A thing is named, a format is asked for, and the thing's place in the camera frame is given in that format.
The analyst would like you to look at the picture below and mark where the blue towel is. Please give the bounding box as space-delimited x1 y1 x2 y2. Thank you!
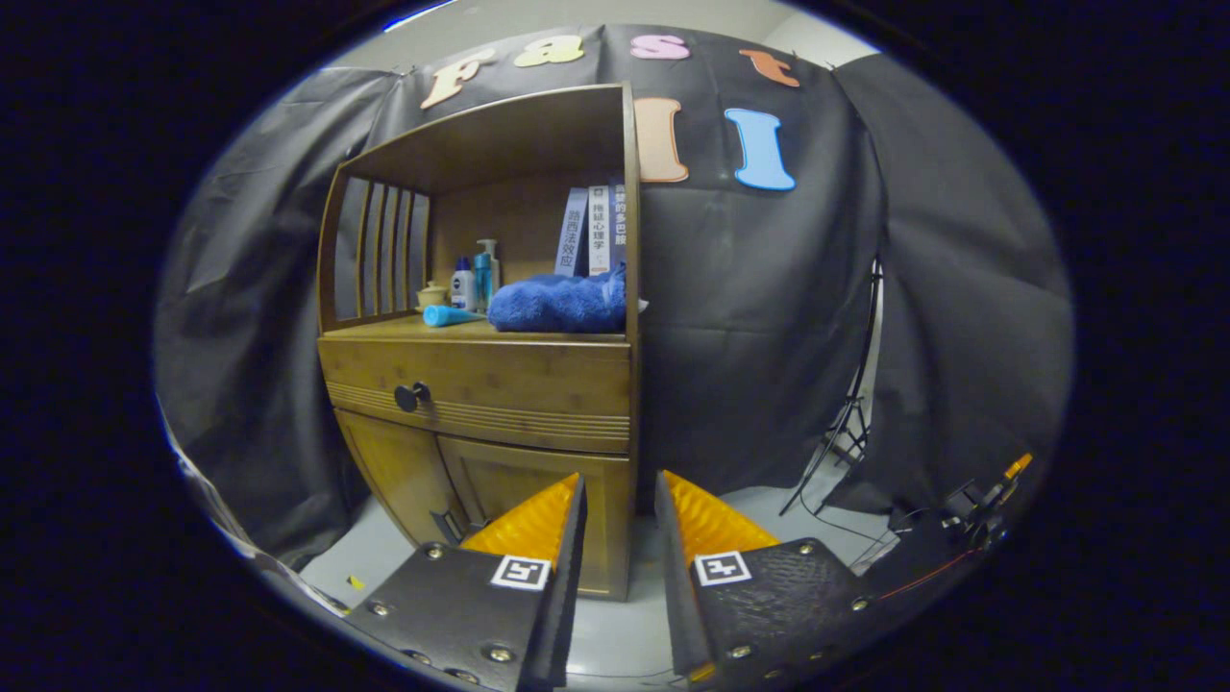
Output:
487 264 630 334

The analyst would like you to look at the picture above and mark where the wooden cabinet door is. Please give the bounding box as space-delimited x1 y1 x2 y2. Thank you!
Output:
336 411 472 549
437 437 633 599

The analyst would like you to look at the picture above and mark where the black device with orange tip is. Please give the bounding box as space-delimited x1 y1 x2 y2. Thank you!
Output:
937 452 1037 554

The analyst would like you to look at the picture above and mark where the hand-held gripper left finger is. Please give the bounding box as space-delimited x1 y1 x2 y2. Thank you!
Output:
344 471 589 691

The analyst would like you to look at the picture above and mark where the black light stand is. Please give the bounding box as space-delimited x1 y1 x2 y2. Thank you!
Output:
778 255 885 520

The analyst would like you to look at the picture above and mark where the wooden cabinet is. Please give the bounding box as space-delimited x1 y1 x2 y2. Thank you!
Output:
315 82 643 602

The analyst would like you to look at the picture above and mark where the white book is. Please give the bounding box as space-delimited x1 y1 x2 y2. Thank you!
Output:
586 185 612 276

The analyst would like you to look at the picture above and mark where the light grey book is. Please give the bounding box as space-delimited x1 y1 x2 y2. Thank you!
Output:
555 185 589 278

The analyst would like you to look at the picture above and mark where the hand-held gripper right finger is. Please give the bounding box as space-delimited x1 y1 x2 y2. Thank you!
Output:
654 469 904 685

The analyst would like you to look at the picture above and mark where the red cable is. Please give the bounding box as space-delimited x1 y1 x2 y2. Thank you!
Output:
876 548 976 605

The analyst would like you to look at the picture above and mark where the blue pump bottle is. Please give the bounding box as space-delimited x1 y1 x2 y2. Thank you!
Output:
474 238 501 310

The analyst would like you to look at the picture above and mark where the black backdrop cloth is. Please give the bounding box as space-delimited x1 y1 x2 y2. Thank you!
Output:
154 24 1075 568

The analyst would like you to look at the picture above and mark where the wooden drawer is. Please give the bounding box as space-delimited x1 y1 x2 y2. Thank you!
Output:
317 334 635 455

